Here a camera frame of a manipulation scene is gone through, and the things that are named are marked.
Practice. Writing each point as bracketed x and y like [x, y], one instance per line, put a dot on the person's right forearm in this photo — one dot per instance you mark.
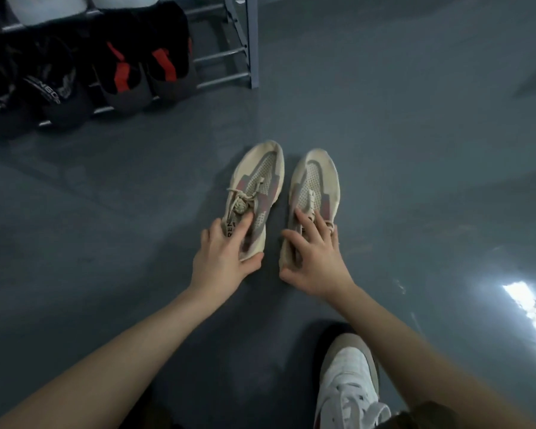
[411, 352]

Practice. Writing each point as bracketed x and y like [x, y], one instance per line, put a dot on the person's right middle finger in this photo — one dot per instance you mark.
[304, 225]

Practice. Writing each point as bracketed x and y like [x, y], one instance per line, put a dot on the beige mesh sneaker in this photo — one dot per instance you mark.
[261, 174]
[317, 178]

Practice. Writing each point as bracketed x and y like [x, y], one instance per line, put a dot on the person's right thumb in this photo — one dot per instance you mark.
[290, 276]

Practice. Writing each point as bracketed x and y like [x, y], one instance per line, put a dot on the person's right little finger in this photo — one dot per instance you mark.
[336, 240]

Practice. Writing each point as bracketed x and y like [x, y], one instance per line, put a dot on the person's left thumb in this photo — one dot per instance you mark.
[252, 262]

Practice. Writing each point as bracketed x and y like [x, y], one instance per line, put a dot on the person's white laced shoe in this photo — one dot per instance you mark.
[346, 375]

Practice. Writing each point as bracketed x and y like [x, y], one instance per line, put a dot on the person's right hand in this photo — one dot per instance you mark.
[321, 268]

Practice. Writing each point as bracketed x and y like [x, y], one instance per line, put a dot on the person's left hand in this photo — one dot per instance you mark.
[219, 263]

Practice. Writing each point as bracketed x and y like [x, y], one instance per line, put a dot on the black shoe with red stripe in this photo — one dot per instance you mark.
[125, 84]
[169, 62]

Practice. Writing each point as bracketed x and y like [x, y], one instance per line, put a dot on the grey metal shoe rack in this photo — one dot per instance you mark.
[253, 40]

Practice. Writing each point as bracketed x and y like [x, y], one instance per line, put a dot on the person's left forearm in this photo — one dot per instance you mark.
[116, 352]

